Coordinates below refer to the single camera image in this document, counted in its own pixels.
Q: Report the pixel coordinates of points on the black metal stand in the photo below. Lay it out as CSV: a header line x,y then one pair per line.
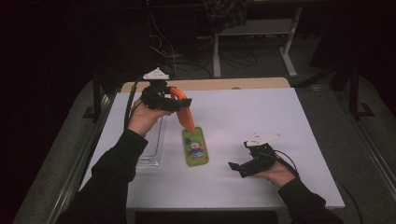
x,y
97,93
354,90

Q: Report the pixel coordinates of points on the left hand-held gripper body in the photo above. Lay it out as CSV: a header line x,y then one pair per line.
x,y
157,98

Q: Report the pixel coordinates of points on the person's left hand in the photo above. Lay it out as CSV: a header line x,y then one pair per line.
x,y
141,118

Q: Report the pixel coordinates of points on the orange phone case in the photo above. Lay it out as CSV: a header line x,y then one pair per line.
x,y
185,119

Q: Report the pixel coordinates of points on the grey metal rail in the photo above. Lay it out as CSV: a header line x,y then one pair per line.
x,y
77,177
370,146

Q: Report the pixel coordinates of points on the dark patterned cloth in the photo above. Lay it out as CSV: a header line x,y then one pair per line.
x,y
225,12

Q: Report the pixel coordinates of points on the green cartoon phone case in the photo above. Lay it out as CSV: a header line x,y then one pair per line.
x,y
195,149

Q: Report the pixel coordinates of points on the white metal desk frame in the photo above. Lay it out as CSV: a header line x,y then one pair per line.
x,y
255,27

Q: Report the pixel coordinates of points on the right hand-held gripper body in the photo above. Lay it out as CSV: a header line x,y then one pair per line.
x,y
261,158

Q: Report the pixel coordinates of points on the person's right hand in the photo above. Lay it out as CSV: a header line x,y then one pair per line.
x,y
280,175

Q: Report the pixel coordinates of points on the clear plastic tray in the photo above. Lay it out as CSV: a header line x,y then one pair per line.
x,y
155,140

